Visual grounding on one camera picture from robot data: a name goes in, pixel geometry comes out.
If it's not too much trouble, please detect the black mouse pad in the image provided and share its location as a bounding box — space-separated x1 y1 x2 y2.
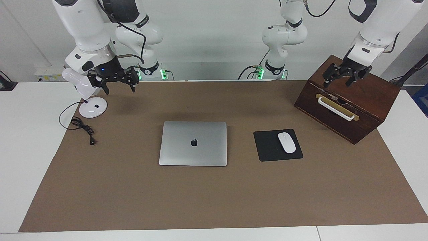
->
253 129 304 162

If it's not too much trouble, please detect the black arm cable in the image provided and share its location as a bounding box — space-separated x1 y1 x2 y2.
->
303 0 401 54
97 0 147 64

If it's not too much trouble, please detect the white box handle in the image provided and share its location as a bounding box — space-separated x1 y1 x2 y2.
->
317 96 355 121

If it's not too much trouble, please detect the brown table mat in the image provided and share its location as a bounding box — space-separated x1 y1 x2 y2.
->
18 80 428 232

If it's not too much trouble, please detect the blue crate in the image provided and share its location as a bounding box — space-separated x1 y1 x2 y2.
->
412 84 428 117

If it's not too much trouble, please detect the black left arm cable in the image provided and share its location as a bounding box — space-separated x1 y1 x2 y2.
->
303 0 401 54

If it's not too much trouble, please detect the silver laptop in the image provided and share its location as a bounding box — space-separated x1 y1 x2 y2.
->
159 121 228 167

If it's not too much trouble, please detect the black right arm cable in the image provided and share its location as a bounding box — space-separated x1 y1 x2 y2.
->
97 0 147 64

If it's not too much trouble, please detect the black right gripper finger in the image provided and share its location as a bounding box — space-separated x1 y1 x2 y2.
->
124 66 140 93
87 71 110 95

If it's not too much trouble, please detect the black lamp cable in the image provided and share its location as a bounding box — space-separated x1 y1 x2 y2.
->
59 101 96 146

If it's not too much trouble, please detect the black clamp mount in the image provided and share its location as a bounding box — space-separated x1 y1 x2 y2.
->
0 71 18 91

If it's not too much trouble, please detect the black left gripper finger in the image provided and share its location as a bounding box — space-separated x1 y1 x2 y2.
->
346 69 365 87
323 63 342 88

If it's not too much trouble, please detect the white computer mouse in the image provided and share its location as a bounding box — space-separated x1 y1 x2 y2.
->
278 132 297 154

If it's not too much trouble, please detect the black base power cable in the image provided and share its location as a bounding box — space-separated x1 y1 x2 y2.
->
238 55 270 80

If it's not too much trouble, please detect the black stand leg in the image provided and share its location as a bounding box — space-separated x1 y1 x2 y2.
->
390 54 428 88

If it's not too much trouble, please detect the white desk lamp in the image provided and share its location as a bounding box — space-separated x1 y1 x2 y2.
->
62 68 108 118

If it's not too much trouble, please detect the white power strip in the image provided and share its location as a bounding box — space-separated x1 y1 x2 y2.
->
34 66 65 82

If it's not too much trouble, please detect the dark brown wooden box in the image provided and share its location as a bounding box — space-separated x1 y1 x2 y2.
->
294 55 401 145

